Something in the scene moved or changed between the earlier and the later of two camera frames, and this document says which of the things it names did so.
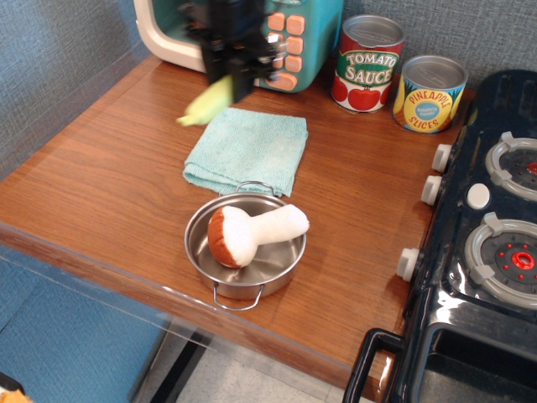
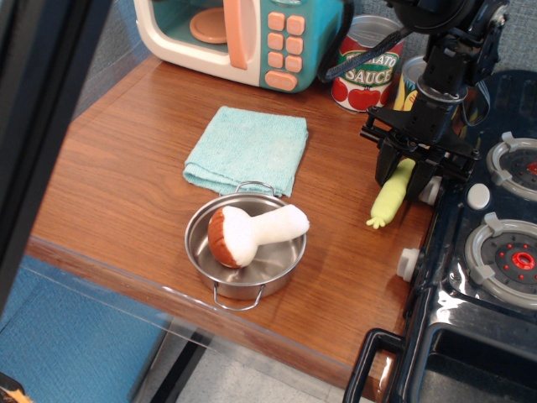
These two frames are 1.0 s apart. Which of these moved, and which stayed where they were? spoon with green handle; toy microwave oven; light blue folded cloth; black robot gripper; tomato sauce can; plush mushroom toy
Moved: black robot gripper; spoon with green handle
Stayed: toy microwave oven; plush mushroom toy; light blue folded cloth; tomato sauce can
